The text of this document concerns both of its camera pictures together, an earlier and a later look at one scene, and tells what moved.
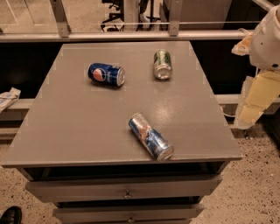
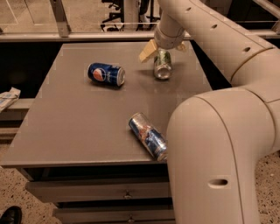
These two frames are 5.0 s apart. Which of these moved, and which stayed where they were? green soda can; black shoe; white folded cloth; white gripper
Moved: white gripper
Stayed: white folded cloth; black shoe; green soda can
